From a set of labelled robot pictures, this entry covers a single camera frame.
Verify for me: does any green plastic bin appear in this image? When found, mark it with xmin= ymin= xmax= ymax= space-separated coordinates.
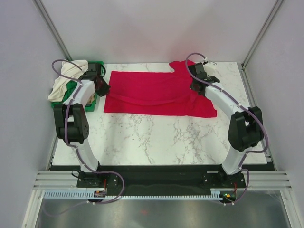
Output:
xmin=51 ymin=61 xmax=104 ymax=112

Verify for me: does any red t shirt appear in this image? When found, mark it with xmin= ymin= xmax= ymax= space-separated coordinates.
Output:
xmin=104 ymin=61 xmax=217 ymax=118

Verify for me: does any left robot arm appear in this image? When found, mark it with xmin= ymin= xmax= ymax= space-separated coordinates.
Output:
xmin=53 ymin=62 xmax=111 ymax=187

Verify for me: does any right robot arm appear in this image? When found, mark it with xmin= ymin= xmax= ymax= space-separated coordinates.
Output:
xmin=188 ymin=63 xmax=264 ymax=187

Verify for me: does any beige tan t shirt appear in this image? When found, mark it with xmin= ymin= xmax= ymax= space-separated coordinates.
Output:
xmin=86 ymin=94 xmax=95 ymax=105

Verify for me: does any green t shirt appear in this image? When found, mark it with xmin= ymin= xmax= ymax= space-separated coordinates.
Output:
xmin=49 ymin=81 xmax=77 ymax=104

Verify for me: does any cream white t shirt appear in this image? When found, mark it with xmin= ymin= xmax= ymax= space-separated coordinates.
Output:
xmin=48 ymin=60 xmax=88 ymax=100

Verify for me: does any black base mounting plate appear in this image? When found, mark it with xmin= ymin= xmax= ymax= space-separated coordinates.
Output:
xmin=73 ymin=163 xmax=247 ymax=197

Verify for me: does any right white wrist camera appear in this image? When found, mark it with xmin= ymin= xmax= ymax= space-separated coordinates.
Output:
xmin=203 ymin=61 xmax=217 ymax=71

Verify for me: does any left aluminium frame post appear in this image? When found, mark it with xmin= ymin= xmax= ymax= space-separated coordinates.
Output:
xmin=33 ymin=0 xmax=72 ymax=61

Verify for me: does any aluminium frame post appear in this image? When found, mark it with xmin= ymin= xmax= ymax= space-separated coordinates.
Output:
xmin=240 ymin=0 xmax=285 ymax=70
xmin=33 ymin=0 xmax=72 ymax=61

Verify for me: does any right aluminium frame post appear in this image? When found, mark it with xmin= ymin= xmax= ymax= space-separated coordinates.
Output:
xmin=240 ymin=0 xmax=285 ymax=70

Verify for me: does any aluminium front rail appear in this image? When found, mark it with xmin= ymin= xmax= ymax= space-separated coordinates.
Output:
xmin=34 ymin=171 xmax=292 ymax=190

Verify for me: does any white slotted cable duct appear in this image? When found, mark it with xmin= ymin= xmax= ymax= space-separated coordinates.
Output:
xmin=43 ymin=190 xmax=236 ymax=200

